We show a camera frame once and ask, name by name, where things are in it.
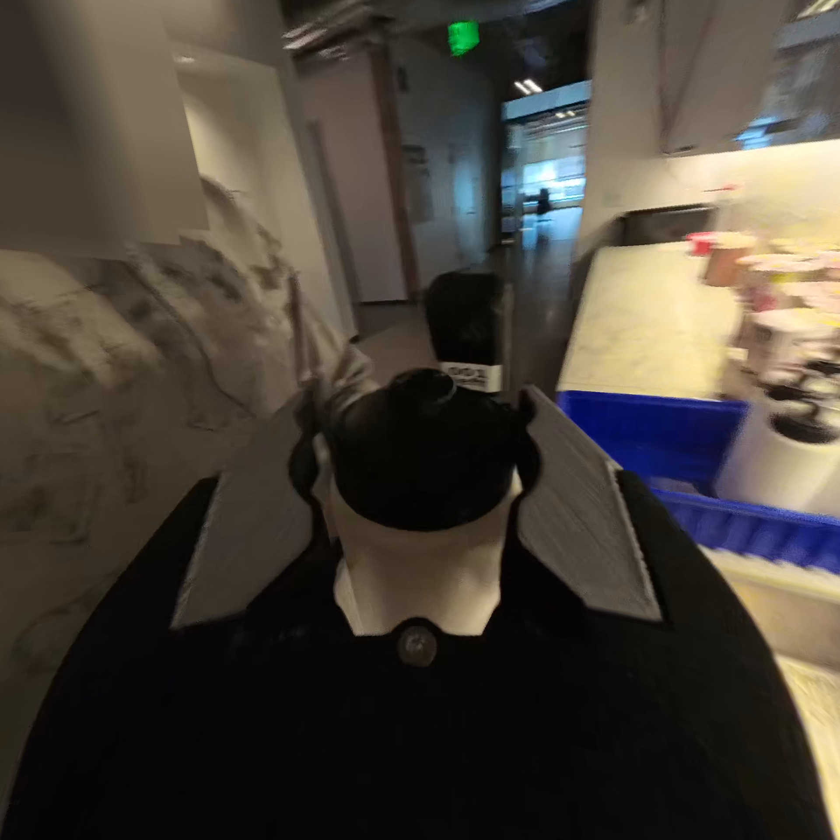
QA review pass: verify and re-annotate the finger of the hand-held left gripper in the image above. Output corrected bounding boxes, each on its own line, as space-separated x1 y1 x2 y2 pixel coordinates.
331 564 361 636

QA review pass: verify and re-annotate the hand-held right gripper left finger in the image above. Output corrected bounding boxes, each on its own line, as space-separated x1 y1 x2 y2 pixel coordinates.
169 410 336 631

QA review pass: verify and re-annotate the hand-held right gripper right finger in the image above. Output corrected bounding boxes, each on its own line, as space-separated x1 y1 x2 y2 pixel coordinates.
515 386 665 623

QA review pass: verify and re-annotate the white plastic squeeze bottle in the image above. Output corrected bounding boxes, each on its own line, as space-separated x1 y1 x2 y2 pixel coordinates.
325 469 526 637

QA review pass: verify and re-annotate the blue plastic bin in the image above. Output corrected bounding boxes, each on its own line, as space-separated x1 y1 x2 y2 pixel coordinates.
555 390 840 577

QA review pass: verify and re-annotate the group of white capped bottles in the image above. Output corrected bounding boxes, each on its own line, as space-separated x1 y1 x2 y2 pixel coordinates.
714 364 840 519

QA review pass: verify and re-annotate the black countertop appliance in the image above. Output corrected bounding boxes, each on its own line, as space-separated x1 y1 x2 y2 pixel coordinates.
620 205 718 248

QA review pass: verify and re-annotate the brown canister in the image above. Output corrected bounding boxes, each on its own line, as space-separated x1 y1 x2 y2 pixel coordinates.
705 243 752 288

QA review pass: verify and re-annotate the stack of instant noodle cups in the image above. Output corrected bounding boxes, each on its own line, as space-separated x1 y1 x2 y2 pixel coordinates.
735 239 840 395

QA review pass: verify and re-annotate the stainless steel sink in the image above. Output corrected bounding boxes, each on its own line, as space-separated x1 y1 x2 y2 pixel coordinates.
777 653 840 828

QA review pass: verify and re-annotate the grey upper cabinet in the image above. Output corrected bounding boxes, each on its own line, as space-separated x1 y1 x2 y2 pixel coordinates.
659 0 840 155

